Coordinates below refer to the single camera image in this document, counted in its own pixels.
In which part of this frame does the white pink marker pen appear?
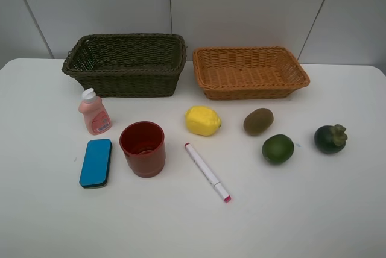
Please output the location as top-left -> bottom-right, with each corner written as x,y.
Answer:
184,143 -> 232,203

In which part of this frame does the green lime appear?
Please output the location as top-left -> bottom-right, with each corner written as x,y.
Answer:
262,134 -> 294,165

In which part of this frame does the dark mangosteen fruit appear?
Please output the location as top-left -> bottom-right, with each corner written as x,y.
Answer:
314,124 -> 348,154

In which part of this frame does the blue whiteboard eraser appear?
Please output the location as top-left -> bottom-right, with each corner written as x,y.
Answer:
79,139 -> 112,189

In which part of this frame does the brown kiwi fruit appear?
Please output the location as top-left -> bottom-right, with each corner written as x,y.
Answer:
243,108 -> 274,136

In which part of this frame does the pink bottle white cap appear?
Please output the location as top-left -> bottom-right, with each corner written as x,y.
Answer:
78,88 -> 112,135

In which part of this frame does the orange wicker basket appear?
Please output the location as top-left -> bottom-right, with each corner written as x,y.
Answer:
192,46 -> 310,100

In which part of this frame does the yellow lemon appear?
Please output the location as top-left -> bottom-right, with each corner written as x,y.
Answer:
185,105 -> 222,136

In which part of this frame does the red plastic cup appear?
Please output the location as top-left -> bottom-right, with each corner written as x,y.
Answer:
119,121 -> 166,178

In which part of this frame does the dark brown wicker basket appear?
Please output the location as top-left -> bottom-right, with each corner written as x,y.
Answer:
62,33 -> 186,98

